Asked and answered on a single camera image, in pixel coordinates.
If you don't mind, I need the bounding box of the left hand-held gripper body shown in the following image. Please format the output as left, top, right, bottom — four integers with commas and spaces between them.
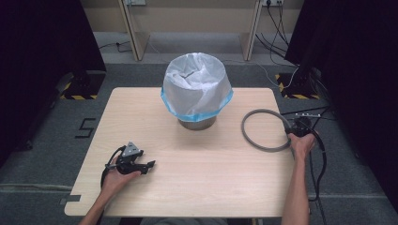
105, 141, 146, 175

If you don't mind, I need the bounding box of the wooden stand leg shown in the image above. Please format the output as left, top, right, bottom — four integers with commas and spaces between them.
238, 0, 263, 62
117, 0, 151, 62

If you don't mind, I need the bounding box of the person's right hand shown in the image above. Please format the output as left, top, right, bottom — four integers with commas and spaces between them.
287, 132, 316, 161

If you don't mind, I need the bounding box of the hazard striped stand base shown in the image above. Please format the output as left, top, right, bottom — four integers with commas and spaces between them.
59, 70, 107, 101
275, 72, 322, 100

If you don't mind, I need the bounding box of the white trash bag blue rim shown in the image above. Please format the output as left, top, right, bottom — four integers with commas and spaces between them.
160, 52, 235, 123

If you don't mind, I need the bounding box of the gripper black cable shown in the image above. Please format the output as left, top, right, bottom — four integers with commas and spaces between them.
307, 129, 329, 225
99, 145, 127, 189

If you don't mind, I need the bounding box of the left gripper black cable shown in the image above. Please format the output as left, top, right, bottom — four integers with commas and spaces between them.
99, 145, 127, 189

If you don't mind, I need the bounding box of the black cable bundle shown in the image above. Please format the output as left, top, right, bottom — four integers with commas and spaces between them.
254, 0, 299, 67

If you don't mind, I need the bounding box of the person's left hand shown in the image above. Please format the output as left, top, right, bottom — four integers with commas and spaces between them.
100, 156, 142, 200

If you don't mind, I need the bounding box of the grey plastic ring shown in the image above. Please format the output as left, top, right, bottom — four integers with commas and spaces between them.
240, 108, 293, 153

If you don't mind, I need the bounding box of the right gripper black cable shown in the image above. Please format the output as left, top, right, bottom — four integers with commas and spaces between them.
307, 129, 329, 225

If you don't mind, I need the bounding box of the black floor cable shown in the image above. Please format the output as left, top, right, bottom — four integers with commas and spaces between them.
98, 40, 132, 53

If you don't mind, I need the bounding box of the white floor cable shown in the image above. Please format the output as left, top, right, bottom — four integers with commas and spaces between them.
223, 57, 299, 89

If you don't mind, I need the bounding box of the black curtain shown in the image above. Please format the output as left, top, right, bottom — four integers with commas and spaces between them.
0, 0, 107, 163
284, 0, 398, 217

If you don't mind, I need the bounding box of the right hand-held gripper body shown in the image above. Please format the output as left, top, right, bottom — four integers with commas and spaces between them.
285, 112, 322, 139

